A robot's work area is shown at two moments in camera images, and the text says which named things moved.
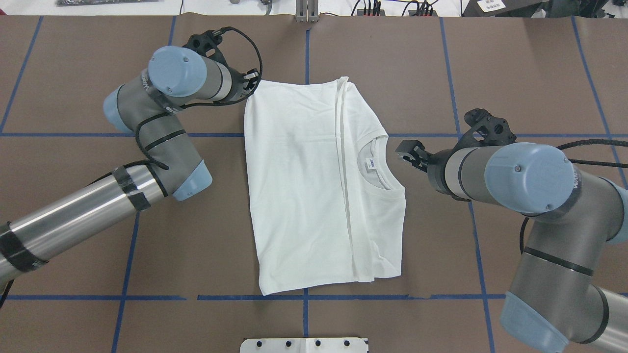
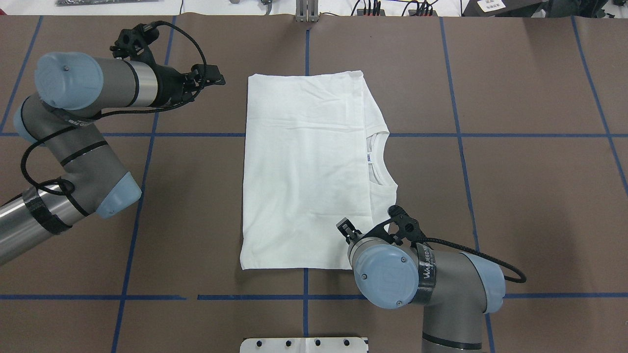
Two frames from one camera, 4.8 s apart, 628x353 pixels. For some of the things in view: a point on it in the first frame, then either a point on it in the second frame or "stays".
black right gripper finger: [250, 79] -> [197, 81]
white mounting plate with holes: [303, 345] stays
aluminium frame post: [306, 11] stays
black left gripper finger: [413, 152] -> [348, 230]
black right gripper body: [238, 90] -> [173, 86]
